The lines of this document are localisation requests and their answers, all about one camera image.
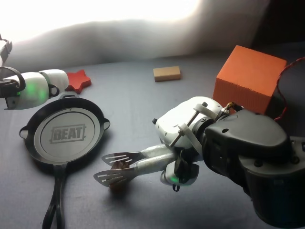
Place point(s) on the red star block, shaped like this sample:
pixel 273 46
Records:
pixel 79 80

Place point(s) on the brown toy meat chunk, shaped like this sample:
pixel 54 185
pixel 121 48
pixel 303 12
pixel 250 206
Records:
pixel 119 165

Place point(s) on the grey table cloth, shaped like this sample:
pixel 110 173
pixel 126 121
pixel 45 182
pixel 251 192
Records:
pixel 152 100

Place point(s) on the tan wooden rectangular block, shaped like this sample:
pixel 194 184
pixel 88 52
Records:
pixel 166 73

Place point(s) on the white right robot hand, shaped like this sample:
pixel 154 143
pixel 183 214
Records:
pixel 169 126

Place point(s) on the black cast iron skillet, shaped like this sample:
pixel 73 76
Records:
pixel 69 136

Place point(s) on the orange box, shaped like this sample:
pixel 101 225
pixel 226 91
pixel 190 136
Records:
pixel 250 71

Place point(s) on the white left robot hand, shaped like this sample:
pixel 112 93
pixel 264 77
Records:
pixel 35 88

